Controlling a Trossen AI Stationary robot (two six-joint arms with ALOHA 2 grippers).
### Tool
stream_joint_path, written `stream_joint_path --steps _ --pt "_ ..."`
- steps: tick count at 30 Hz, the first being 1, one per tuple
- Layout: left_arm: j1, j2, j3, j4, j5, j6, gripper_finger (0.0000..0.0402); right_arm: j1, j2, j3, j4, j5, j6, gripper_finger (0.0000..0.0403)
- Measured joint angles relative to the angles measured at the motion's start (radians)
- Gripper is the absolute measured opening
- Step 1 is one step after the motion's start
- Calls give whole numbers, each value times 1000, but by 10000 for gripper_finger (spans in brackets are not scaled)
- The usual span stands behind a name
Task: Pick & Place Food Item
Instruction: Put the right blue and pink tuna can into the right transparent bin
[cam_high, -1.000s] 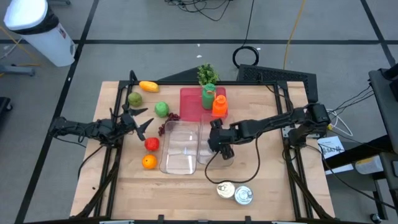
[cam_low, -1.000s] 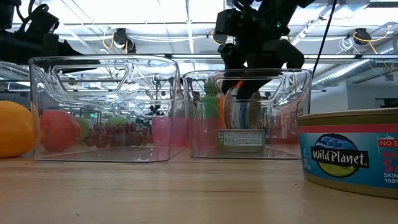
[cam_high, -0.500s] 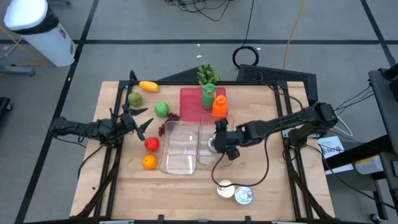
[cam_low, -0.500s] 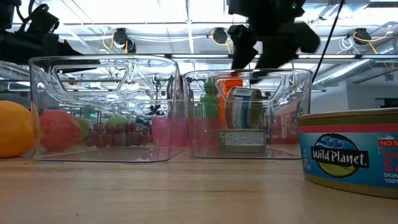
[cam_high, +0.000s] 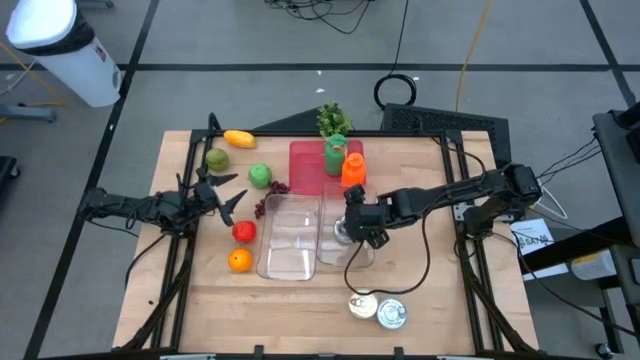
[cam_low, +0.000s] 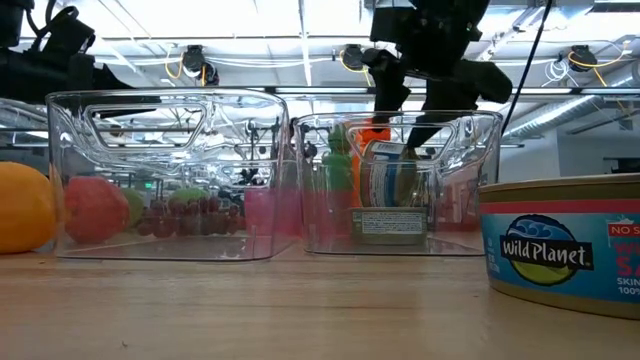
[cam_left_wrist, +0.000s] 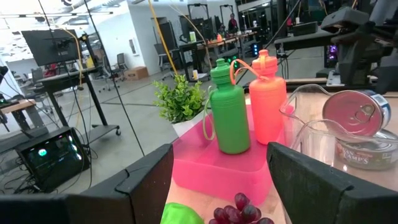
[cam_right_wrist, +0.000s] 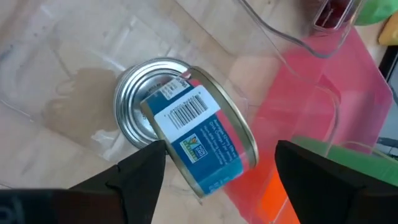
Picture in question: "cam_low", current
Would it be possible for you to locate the gold lid tin can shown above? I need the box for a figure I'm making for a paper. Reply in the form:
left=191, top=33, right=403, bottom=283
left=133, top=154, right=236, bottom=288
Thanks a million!
left=358, top=139, right=420, bottom=209

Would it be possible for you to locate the silver ventilation duct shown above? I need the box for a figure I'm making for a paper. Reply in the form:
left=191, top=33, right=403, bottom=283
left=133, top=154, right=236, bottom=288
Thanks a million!
left=502, top=74, right=640, bottom=144

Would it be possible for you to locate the green pear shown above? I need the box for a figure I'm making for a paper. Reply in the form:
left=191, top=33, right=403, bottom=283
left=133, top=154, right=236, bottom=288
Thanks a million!
left=119, top=187, right=146, bottom=229

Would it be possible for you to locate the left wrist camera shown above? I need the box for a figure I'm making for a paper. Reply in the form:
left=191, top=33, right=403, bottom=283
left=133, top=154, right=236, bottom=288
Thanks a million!
left=42, top=5, right=96, bottom=56

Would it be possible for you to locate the black overhead rail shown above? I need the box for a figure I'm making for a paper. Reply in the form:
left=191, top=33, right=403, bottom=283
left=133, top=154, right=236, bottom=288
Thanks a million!
left=264, top=85, right=640, bottom=97

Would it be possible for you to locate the black ceiling device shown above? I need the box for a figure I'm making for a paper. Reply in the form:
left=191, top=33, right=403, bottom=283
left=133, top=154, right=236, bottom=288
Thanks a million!
left=341, top=43, right=366, bottom=71
left=180, top=44, right=221, bottom=87
left=568, top=44, right=600, bottom=74

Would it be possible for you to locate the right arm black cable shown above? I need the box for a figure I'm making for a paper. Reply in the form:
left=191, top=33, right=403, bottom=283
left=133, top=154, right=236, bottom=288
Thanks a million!
left=499, top=0, right=555, bottom=136

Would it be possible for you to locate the orange plastic bottle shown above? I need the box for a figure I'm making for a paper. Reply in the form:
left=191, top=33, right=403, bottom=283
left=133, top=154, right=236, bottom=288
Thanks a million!
left=349, top=117, right=392, bottom=209

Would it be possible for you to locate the Wild Planet tin can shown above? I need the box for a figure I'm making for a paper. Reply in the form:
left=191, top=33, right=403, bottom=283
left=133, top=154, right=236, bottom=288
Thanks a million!
left=478, top=172, right=640, bottom=321

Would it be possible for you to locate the red apple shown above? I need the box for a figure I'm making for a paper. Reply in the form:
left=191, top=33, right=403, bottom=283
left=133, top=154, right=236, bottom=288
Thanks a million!
left=63, top=174, right=132, bottom=245

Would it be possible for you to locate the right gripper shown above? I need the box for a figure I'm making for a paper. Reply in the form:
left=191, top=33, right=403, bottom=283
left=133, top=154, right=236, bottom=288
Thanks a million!
left=362, top=0, right=514, bottom=149

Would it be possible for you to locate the orange fruit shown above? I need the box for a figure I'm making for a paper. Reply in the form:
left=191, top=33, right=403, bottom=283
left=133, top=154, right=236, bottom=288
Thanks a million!
left=0, top=160, right=57, bottom=255

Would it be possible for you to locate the dark red grape bunch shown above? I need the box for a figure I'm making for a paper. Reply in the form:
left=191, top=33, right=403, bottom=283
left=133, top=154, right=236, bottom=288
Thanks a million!
left=137, top=195, right=242, bottom=239

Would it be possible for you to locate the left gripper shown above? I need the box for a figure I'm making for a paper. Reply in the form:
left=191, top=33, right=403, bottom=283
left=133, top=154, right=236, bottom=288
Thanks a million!
left=29, top=49, right=161, bottom=120

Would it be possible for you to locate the green plastic bottle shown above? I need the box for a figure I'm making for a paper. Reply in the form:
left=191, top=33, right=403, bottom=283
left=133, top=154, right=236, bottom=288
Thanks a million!
left=322, top=123, right=356, bottom=207

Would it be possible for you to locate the clear plastic bin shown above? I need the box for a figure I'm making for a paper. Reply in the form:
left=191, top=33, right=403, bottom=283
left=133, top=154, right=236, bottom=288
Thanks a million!
left=292, top=109, right=504, bottom=256
left=45, top=88, right=291, bottom=262

